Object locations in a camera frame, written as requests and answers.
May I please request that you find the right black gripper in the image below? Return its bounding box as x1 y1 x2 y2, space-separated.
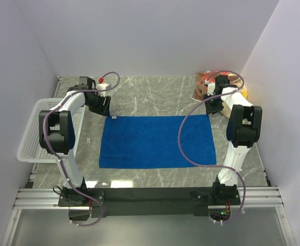
203 93 224 116

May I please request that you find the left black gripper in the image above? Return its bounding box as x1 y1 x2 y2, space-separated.
86 92 111 117

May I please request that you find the blue towel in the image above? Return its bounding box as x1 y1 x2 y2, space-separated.
99 115 216 169

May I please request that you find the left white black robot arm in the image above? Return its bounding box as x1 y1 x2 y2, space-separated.
38 74 113 206

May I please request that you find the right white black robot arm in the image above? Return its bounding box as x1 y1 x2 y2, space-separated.
204 72 263 204

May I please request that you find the brown orange towel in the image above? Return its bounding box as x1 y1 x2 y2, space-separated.
190 71 228 101

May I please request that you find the white perforated plastic basket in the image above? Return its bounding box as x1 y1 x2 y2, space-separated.
16 98 85 163

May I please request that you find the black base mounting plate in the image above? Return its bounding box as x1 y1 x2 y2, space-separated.
58 187 241 218

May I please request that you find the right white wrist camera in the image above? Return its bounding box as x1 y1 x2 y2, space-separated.
205 79 215 96

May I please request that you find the aluminium rail frame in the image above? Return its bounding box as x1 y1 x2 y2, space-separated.
1 75 294 246

